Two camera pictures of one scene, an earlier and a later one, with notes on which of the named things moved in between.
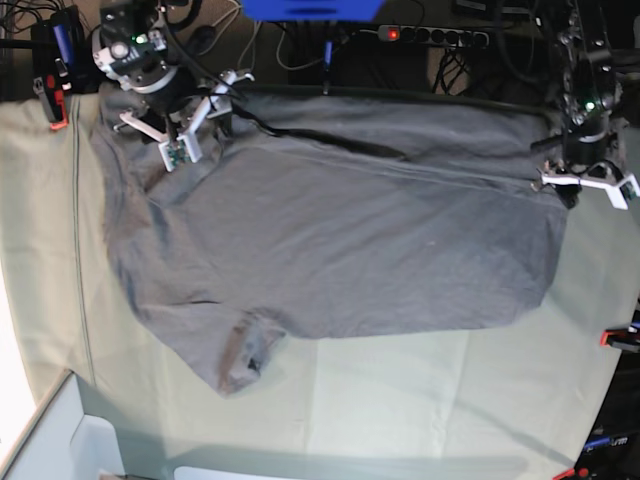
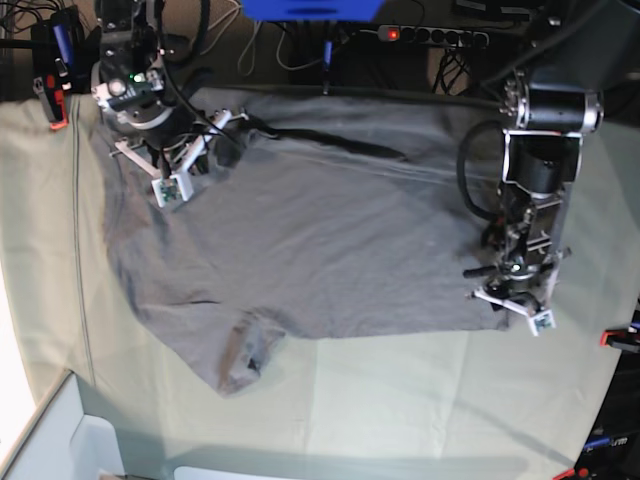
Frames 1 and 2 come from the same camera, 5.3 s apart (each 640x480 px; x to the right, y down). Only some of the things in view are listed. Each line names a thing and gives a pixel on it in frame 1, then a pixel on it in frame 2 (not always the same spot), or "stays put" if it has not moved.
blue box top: x=312 y=11 stays put
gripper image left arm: x=176 y=103 -> x=178 y=137
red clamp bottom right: x=580 y=471 stays put
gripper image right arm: x=584 y=153 -> x=522 y=280
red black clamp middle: x=328 y=48 stays put
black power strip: x=430 y=34 stays put
